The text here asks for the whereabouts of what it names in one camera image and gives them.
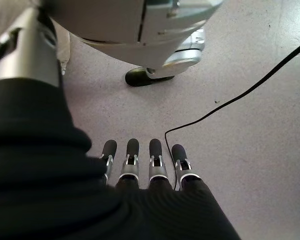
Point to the left robot hand black palm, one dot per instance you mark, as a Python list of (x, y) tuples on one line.
[(52, 190)]

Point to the robot foot black sole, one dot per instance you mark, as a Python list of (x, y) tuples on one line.
[(170, 62)]

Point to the silver grey robot leg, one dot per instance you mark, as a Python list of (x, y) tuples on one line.
[(130, 22)]

